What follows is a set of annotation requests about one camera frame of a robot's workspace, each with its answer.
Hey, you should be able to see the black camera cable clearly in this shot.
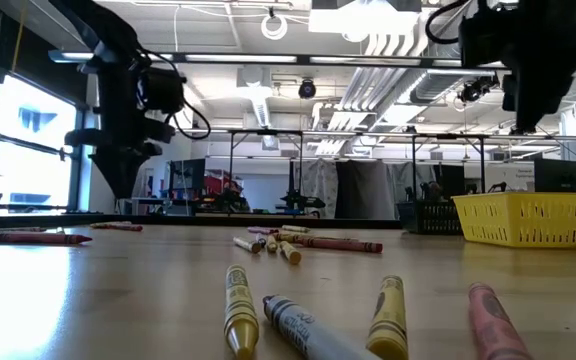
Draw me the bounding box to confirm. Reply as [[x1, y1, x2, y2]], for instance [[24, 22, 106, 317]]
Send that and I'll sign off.
[[135, 47, 213, 141], [424, 0, 472, 46]]

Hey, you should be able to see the black table edge rail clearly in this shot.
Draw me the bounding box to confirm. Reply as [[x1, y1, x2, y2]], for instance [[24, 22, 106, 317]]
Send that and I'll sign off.
[[0, 213, 402, 231]]

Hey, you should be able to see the large window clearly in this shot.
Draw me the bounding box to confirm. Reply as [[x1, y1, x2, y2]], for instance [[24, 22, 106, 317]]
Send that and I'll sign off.
[[0, 74, 83, 212]]

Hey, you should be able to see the black plastic basket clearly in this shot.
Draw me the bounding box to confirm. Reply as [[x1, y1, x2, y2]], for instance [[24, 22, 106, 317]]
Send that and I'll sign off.
[[396, 199, 464, 236]]

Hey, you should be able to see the round black ceiling camera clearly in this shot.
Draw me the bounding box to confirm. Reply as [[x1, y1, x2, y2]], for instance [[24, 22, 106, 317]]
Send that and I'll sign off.
[[297, 78, 318, 100]]

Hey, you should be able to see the long red crayon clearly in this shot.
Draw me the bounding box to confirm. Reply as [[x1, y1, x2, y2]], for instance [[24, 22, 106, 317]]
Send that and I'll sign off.
[[300, 236, 384, 254]]

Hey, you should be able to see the large yellow crayon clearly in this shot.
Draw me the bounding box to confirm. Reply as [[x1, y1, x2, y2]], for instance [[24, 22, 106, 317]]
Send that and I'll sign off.
[[224, 264, 261, 360], [366, 274, 409, 360]]

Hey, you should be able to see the black metal table frame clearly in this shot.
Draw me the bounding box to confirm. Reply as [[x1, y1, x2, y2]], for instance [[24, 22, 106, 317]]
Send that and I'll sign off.
[[410, 132, 488, 197], [226, 128, 305, 217]]

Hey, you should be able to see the yellow plastic basket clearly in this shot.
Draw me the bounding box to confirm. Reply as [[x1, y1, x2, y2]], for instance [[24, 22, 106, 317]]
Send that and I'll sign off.
[[451, 192, 576, 250]]

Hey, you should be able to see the large grey crayon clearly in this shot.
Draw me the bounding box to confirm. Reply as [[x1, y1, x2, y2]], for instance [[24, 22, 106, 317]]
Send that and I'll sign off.
[[261, 294, 382, 360]]

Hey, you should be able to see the white cable coil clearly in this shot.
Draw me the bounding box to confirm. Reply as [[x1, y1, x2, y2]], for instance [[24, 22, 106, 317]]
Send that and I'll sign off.
[[260, 13, 289, 42]]

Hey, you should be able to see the black left camera cable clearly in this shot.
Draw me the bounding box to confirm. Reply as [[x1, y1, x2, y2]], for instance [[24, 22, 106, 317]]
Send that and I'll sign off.
[[135, 47, 213, 141]]

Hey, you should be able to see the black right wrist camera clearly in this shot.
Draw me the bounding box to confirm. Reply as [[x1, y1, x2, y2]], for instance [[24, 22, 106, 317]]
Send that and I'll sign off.
[[458, 13, 514, 70]]

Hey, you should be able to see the black right camera cable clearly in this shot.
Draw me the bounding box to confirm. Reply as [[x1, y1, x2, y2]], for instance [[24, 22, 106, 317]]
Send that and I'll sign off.
[[424, 0, 472, 46]]

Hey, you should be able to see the long ceiling light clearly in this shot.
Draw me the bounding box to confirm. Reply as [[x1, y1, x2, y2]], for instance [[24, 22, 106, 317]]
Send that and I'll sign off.
[[48, 49, 299, 64]]

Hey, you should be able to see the gold crayon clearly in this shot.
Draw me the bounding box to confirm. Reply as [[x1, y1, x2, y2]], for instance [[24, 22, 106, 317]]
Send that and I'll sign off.
[[273, 232, 319, 245]]

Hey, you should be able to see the large pink crayon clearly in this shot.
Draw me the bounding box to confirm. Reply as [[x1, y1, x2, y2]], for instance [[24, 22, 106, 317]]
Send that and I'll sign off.
[[467, 282, 534, 360]]

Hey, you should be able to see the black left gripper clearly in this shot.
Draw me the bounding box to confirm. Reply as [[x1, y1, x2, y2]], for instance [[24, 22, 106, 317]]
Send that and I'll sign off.
[[64, 62, 177, 200]]

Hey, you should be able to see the white patterned curtain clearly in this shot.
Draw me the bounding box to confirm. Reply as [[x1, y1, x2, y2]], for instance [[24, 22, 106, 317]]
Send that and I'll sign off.
[[300, 159, 339, 219]]

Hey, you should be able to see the large black monitor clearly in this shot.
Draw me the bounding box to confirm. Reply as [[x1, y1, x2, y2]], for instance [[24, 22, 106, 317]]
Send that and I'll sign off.
[[534, 158, 576, 194]]

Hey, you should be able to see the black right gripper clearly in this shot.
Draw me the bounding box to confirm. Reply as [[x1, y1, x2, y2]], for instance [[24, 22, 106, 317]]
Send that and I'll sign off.
[[500, 0, 576, 135]]

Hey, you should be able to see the dark curtain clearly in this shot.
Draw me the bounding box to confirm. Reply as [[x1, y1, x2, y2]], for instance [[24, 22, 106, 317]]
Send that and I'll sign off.
[[335, 159, 400, 220]]

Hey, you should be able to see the red equipment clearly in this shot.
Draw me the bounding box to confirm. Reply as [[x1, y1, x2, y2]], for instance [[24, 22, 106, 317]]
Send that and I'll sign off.
[[202, 172, 245, 199]]

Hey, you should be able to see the black background robot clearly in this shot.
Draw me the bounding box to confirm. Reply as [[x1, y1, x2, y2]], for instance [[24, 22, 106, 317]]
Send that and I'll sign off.
[[275, 188, 327, 216]]

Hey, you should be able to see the black ceiling camera rig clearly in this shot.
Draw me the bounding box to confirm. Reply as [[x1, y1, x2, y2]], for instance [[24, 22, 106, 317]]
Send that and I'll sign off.
[[456, 73, 501, 105], [509, 121, 538, 137]]

